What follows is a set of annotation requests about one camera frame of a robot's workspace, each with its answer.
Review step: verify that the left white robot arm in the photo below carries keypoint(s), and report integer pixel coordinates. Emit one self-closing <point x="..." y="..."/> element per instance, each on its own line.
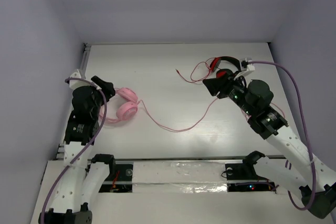
<point x="70" y="198"/>

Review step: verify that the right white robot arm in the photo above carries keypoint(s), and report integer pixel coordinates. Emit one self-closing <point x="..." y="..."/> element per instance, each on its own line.
<point x="312" y="181"/>

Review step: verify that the silver foil tape strip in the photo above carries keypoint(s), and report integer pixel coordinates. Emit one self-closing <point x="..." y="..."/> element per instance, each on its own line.
<point x="178" y="177"/>

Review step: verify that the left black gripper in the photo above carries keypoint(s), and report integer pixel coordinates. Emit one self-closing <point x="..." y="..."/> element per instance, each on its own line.
<point x="99" y="91"/>

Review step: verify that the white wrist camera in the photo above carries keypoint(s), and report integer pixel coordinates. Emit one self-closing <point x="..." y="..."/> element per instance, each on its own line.
<point x="246" y="68"/>
<point x="75" y="80"/>

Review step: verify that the red black headphones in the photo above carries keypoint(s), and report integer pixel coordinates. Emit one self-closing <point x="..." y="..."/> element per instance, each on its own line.
<point x="224" y="64"/>

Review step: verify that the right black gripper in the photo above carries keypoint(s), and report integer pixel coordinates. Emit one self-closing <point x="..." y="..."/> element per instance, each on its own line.
<point x="214" y="85"/>

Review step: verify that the pink headphones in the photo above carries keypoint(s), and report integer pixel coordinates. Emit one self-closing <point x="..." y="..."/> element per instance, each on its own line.
<point x="129" y="109"/>

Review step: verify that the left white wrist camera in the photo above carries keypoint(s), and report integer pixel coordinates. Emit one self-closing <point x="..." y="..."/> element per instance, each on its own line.
<point x="75" y="80"/>

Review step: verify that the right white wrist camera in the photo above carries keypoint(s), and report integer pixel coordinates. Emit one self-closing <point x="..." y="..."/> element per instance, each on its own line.
<point x="246" y="68"/>

